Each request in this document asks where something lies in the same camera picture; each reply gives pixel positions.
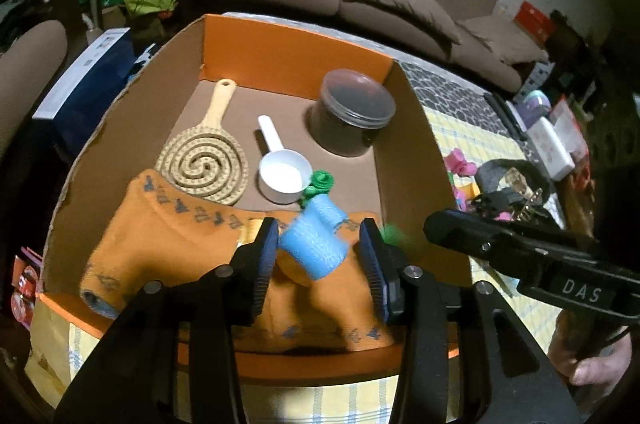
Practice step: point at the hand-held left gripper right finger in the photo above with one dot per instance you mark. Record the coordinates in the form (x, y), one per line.
(372, 261)

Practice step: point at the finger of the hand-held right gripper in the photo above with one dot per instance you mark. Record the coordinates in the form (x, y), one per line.
(470, 236)

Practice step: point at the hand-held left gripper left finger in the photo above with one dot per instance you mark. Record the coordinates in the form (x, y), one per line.
(264, 256)

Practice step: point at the blue foam curler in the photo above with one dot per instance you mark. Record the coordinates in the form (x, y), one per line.
(315, 249)

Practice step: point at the white measuring scoop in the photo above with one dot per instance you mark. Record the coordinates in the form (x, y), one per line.
(285, 176)

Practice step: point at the orange patterned socks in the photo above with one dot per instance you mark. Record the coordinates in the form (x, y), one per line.
(175, 244)

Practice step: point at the green foam curler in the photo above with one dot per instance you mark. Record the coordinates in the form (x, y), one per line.
(320, 181)

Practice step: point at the orange cardboard box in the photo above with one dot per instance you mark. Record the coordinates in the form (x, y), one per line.
(405, 163)

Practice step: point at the beige spiral hairbrush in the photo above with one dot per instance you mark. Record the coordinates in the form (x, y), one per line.
(200, 163)

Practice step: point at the dark jar with clear lid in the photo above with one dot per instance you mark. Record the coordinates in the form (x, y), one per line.
(350, 103)

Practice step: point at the person's right hand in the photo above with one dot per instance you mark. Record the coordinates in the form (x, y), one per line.
(595, 369)

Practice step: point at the black woven belt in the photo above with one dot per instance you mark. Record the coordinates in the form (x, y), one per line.
(500, 199)

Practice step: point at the pile of coloured hair curlers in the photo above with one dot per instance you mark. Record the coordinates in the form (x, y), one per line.
(460, 161)

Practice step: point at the yellow plaid tablecloth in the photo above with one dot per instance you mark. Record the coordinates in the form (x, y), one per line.
(460, 128)

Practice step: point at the white tissue box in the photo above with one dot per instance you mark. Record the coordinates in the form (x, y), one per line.
(550, 148)

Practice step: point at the black remote control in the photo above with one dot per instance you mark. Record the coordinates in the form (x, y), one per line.
(506, 116)

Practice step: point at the purple round container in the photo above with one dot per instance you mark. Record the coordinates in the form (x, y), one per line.
(536, 103)

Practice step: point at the brown sofa cushion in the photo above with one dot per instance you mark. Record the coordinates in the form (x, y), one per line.
(400, 3)
(500, 43)

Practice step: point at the red box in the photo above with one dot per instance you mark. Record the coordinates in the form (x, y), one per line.
(535, 19)

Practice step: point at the blue and white box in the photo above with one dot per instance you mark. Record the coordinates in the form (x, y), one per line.
(100, 83)

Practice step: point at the red printed packet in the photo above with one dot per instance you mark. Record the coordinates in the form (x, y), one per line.
(25, 289)

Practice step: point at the brown chair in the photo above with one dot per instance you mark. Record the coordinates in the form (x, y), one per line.
(30, 63)

